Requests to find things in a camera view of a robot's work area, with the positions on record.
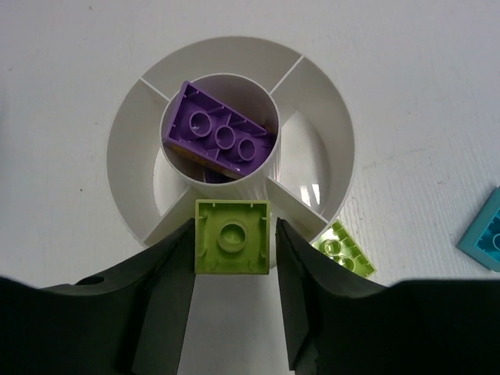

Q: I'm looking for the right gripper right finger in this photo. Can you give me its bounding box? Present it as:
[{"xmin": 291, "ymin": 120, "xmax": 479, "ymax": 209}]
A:
[{"xmin": 276, "ymin": 220, "xmax": 499, "ymax": 374}]

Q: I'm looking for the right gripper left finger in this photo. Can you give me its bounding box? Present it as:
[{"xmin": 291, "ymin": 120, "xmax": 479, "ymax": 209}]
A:
[{"xmin": 1, "ymin": 220, "xmax": 195, "ymax": 374}]

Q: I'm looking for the lime square lego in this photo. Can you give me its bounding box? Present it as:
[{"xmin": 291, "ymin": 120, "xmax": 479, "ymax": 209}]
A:
[{"xmin": 195, "ymin": 199, "xmax": 270, "ymax": 275}]

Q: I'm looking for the blue long lego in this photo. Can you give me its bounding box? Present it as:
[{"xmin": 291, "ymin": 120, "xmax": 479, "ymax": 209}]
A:
[{"xmin": 456, "ymin": 187, "xmax": 499, "ymax": 273}]

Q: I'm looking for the purple long lego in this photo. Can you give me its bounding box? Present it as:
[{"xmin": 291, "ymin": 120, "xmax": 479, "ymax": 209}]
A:
[{"xmin": 162, "ymin": 81, "xmax": 277, "ymax": 180}]

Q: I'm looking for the white round divided container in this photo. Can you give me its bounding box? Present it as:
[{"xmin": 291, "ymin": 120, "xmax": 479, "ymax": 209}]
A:
[{"xmin": 107, "ymin": 37, "xmax": 355, "ymax": 245}]

